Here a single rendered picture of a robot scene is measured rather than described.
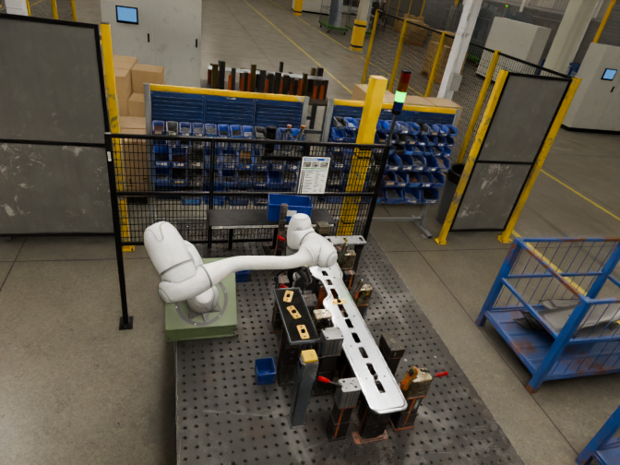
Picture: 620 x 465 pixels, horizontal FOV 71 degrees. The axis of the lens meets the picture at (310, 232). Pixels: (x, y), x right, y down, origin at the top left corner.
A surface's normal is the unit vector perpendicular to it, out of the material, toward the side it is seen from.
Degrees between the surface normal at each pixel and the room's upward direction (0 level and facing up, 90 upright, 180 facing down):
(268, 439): 0
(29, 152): 88
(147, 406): 0
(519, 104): 90
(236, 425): 0
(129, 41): 90
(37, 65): 89
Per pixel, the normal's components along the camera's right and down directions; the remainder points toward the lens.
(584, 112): 0.25, 0.54
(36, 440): 0.14, -0.84
